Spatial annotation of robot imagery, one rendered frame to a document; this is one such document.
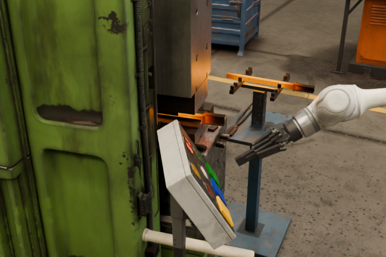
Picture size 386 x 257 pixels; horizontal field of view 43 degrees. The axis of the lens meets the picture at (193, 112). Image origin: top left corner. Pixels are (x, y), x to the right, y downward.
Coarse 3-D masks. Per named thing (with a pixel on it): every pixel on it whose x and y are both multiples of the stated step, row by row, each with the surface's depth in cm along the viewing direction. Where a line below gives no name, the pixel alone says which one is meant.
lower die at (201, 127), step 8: (200, 112) 215; (168, 120) 209; (184, 120) 209; (192, 120) 209; (200, 120) 207; (184, 128) 204; (192, 128) 204; (200, 128) 208; (192, 136) 200; (200, 136) 210
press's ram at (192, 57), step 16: (160, 0) 174; (176, 0) 172; (192, 0) 173; (208, 0) 193; (160, 16) 177; (176, 16) 175; (192, 16) 175; (208, 16) 196; (160, 32) 179; (176, 32) 177; (192, 32) 178; (208, 32) 200; (160, 48) 182; (176, 48) 180; (192, 48) 181; (208, 48) 203; (160, 64) 185; (176, 64) 183; (192, 64) 183; (208, 64) 207; (160, 80) 188; (176, 80) 186; (192, 80) 186
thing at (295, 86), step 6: (228, 72) 259; (234, 78) 256; (246, 78) 253; (252, 78) 252; (258, 78) 252; (270, 84) 248; (276, 84) 247; (282, 84) 246; (288, 84) 244; (294, 84) 242; (300, 84) 243; (294, 90) 243; (300, 90) 242; (306, 90) 242; (312, 90) 241
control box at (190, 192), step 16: (160, 128) 164; (176, 128) 158; (160, 144) 155; (176, 144) 150; (192, 144) 165; (176, 160) 143; (192, 160) 148; (176, 176) 136; (192, 176) 134; (208, 176) 158; (176, 192) 135; (192, 192) 136; (208, 192) 142; (192, 208) 138; (208, 208) 139; (208, 224) 142; (224, 224) 143; (208, 240) 144; (224, 240) 145
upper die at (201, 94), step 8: (200, 88) 200; (160, 96) 197; (168, 96) 196; (176, 96) 195; (192, 96) 192; (200, 96) 201; (160, 104) 198; (168, 104) 197; (176, 104) 196; (184, 104) 195; (192, 104) 194; (200, 104) 203; (184, 112) 197; (192, 112) 196
